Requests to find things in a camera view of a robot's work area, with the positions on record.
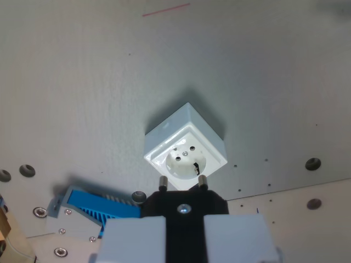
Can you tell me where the black round knob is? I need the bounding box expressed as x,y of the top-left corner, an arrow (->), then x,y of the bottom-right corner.
131,191 -> 147,205

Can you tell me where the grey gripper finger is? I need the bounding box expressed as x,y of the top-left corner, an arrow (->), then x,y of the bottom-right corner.
89,216 -> 167,263
203,213 -> 285,263

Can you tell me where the brown wooden block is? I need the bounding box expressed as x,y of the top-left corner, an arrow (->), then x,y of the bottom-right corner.
0,193 -> 12,249

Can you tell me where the black two-pin power plug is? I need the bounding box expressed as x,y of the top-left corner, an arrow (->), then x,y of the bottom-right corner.
140,175 -> 230,263

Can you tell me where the blue finned block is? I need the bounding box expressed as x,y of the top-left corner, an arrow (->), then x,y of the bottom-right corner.
65,188 -> 142,239

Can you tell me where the white wall socket box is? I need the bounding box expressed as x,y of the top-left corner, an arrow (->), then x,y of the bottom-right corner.
143,102 -> 229,190

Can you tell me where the grey bracket with screws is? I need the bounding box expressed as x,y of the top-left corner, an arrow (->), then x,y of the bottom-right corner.
45,185 -> 105,244

